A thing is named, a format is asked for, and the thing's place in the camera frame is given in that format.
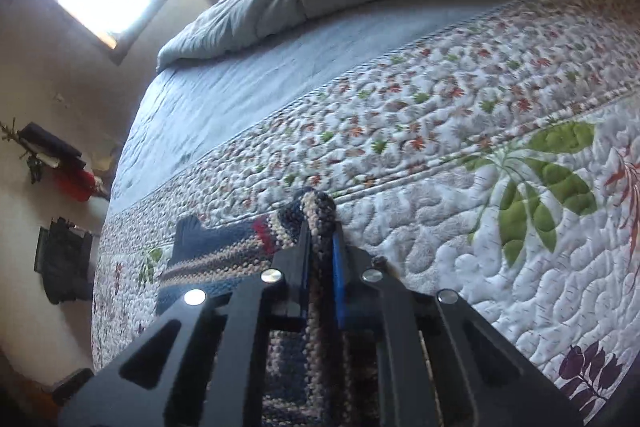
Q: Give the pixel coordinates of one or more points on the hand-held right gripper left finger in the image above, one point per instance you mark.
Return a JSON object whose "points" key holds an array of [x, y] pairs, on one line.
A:
{"points": [[304, 272]]}

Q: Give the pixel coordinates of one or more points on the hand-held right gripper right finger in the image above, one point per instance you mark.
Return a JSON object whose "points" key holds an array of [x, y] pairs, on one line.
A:
{"points": [[340, 277]]}

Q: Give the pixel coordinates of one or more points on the striped knit sweater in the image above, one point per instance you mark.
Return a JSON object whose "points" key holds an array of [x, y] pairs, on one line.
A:
{"points": [[225, 252]]}

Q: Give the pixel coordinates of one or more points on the floral quilted bedspread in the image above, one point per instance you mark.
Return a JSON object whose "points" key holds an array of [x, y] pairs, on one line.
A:
{"points": [[450, 167]]}

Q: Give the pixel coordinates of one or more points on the black hanging bag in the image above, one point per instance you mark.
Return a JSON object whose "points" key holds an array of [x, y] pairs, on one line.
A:
{"points": [[62, 262]]}

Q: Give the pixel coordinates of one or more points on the red bag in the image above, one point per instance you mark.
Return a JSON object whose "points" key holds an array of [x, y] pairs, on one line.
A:
{"points": [[75, 184]]}

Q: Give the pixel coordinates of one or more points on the dark floor object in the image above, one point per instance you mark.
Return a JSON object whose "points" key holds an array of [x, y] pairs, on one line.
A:
{"points": [[72, 386]]}

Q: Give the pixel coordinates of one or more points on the wall coat rack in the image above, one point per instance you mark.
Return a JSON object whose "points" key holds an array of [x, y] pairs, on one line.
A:
{"points": [[47, 142]]}

